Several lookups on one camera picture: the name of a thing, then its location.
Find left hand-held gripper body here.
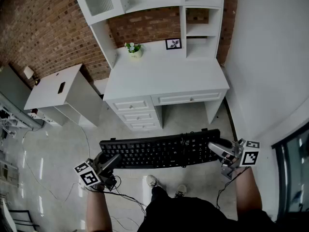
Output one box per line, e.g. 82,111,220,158
73,157,118,192

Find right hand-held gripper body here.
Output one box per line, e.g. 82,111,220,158
220,139,261,180

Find black keyboard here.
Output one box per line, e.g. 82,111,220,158
99,129,222,169

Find person's right forearm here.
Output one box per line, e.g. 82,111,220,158
235,166,263,221

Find person's left forearm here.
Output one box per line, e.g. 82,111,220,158
85,186,113,232

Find small white desk drawer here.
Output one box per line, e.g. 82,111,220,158
112,100,153,112
125,120,161,131
117,110,159,123

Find wide white desk drawer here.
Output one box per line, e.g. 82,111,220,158
151,90,223,106

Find white desk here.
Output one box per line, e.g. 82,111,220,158
103,40,230,131

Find person's left white shoe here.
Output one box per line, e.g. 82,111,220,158
146,174,160,189

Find person's white shoe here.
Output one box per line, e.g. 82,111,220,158
146,174,160,189
174,184,187,198

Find dark framed glass door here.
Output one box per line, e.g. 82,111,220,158
271,121,309,221

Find person's right white shoe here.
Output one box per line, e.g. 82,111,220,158
174,184,187,198

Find person's black trousers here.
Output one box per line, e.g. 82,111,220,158
137,186,309,232

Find white side cabinet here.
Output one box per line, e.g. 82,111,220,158
23,63,105,128

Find metal equipment rack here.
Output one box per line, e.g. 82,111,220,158
0,90,44,140

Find black framed flower picture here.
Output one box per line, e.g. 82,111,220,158
165,38,183,50

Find potted green plant white pot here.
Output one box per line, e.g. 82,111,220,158
124,42,143,60

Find grey cabinet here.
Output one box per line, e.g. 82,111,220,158
0,65,32,111

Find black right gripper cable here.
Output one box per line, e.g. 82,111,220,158
215,166,251,210

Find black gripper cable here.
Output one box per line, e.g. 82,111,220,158
215,166,251,210
103,174,148,218

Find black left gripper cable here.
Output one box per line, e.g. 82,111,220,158
103,174,148,218

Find white floor cable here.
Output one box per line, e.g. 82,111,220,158
21,126,91,203

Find black metal frame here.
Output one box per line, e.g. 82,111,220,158
6,209,41,232

